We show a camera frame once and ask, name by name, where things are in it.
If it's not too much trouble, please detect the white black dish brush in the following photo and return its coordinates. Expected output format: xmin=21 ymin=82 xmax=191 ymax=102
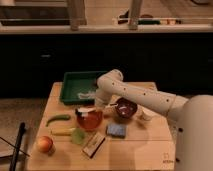
xmin=75 ymin=107 xmax=94 ymax=117

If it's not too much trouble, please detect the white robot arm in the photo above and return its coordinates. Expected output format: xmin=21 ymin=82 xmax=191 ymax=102
xmin=95 ymin=69 xmax=213 ymax=171

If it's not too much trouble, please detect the red bowl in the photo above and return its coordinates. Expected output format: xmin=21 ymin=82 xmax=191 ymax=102
xmin=76 ymin=110 xmax=103 ymax=131

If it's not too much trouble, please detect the dark brown bowl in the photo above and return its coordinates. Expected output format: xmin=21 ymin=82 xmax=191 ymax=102
xmin=115 ymin=98 xmax=138 ymax=118

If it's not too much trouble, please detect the blue sponge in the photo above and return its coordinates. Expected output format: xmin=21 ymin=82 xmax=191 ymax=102
xmin=106 ymin=123 xmax=126 ymax=138

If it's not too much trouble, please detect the green plastic tray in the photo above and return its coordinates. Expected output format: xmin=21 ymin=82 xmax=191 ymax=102
xmin=60 ymin=71 xmax=105 ymax=105

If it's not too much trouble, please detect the green yellow scoop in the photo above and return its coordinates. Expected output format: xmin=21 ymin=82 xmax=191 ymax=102
xmin=50 ymin=127 xmax=86 ymax=145

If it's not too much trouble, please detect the green chili pepper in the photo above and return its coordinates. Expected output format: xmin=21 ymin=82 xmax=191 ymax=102
xmin=46 ymin=114 xmax=71 ymax=127

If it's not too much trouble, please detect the wooden block eraser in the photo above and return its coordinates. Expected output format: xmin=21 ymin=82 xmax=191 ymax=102
xmin=82 ymin=132 xmax=105 ymax=158

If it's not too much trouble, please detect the white cup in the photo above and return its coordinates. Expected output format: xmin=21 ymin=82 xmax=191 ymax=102
xmin=141 ymin=109 xmax=155 ymax=121

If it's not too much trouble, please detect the red apple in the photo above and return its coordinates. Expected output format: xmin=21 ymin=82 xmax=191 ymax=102
xmin=36 ymin=136 xmax=53 ymax=154

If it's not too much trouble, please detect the black pole stand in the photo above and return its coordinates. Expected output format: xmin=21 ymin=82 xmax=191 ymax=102
xmin=9 ymin=122 xmax=26 ymax=171

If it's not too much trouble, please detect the wooden post left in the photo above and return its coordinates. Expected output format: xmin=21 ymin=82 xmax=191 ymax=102
xmin=67 ymin=0 xmax=87 ymax=31

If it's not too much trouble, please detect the wooden post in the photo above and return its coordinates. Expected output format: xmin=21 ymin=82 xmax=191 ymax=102
xmin=128 ymin=0 xmax=143 ymax=30
xmin=67 ymin=0 xmax=87 ymax=31

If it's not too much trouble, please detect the wooden post right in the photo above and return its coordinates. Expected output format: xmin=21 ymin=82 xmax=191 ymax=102
xmin=128 ymin=0 xmax=143 ymax=30

